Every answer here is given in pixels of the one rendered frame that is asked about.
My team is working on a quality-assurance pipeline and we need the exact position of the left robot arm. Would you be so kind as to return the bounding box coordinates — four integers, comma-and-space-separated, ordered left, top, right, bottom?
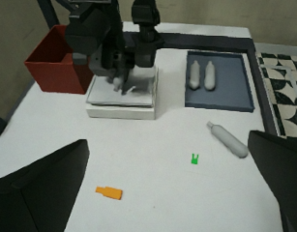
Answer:
65, 0, 161, 77

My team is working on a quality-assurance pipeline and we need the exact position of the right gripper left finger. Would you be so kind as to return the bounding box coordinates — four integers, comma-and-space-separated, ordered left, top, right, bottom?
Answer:
0, 138, 90, 232

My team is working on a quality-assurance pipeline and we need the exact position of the white cylinder with narrow neck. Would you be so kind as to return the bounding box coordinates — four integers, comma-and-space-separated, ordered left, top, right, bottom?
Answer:
190, 60, 200, 89
204, 61, 215, 91

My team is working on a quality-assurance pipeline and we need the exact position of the small green clip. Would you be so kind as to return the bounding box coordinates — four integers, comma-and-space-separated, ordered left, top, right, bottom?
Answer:
192, 153, 198, 165

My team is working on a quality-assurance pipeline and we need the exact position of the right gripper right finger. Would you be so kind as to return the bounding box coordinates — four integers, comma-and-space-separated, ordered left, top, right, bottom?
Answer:
247, 130, 297, 232

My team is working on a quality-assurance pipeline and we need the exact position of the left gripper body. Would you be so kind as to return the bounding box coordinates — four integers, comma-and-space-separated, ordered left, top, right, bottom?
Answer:
72, 22, 157, 69

